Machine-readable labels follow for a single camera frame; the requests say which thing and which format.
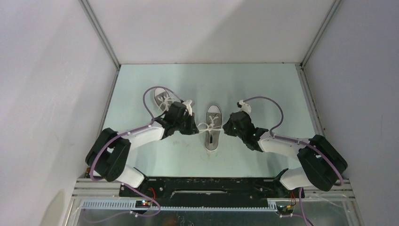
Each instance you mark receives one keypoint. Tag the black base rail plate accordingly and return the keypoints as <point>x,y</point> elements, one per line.
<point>189,192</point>

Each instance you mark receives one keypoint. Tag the controller board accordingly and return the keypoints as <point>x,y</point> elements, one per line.
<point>285,210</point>
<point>143,204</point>

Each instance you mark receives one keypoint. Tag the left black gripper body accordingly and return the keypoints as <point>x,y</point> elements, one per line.
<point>184,125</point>

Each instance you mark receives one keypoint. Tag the right controller board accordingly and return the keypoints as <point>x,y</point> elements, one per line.
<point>285,210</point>

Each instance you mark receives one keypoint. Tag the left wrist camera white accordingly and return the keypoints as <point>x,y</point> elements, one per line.
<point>188,104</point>

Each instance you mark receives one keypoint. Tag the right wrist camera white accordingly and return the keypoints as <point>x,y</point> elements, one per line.
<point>244,106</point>

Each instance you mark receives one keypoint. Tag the grey sneaker tied laces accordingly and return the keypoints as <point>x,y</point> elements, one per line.
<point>163,99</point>

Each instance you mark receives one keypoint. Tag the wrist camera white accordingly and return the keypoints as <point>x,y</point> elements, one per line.
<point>188,104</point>
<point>244,106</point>

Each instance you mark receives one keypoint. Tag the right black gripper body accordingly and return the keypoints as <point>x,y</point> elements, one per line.
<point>230,130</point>

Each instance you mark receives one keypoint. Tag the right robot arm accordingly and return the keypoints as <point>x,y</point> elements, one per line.
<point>321,165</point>

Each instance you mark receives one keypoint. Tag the grey sneaker laces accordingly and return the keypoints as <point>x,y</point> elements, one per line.
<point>211,127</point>
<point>163,99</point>

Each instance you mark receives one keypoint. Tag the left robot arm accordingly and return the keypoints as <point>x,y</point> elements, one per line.
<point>109,154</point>

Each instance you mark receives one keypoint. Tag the left controller board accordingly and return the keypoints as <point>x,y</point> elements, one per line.
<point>143,204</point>

